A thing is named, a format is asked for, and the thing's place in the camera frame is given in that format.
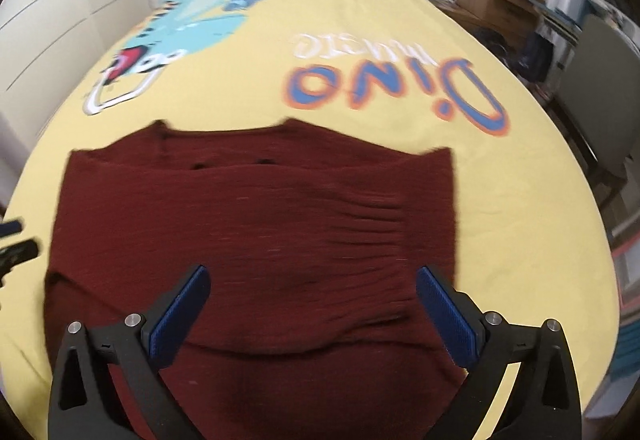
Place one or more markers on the dark bag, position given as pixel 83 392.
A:
pixel 536 55

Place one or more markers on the grey chair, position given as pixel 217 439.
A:
pixel 600 85

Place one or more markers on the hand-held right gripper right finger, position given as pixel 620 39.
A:
pixel 447 315

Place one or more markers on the white wardrobe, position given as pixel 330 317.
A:
pixel 60 5

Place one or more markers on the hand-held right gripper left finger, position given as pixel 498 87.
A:
pixel 180 315

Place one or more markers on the teal folded cloth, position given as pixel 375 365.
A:
pixel 624 360

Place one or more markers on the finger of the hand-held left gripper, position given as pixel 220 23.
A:
pixel 10 227
pixel 17 255

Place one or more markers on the yellow printed blanket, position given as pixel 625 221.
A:
pixel 500 220

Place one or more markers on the dark red knit sweater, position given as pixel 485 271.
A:
pixel 275 200

